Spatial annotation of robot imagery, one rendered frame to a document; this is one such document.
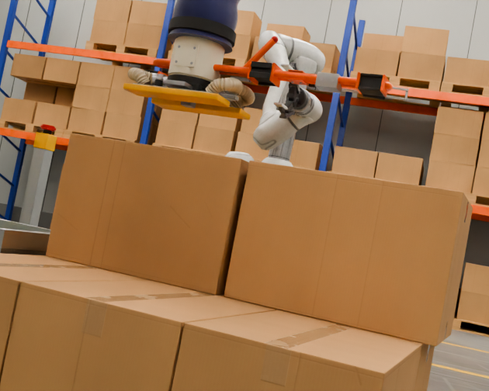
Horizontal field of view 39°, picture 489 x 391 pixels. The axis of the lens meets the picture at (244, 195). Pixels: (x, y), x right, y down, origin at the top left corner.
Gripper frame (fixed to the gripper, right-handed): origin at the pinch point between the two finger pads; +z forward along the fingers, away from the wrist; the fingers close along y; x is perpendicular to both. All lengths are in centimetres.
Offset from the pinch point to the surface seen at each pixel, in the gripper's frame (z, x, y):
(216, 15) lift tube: 21.5, 18.5, -15.3
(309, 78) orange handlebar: 17.1, -14.4, 1.2
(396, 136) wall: -828, 99, -134
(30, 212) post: -34, 118, 60
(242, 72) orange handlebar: 16.7, 8.1, 1.1
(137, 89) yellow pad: 28.3, 37.9, 12.7
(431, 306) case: 35, -63, 61
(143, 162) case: 34, 27, 36
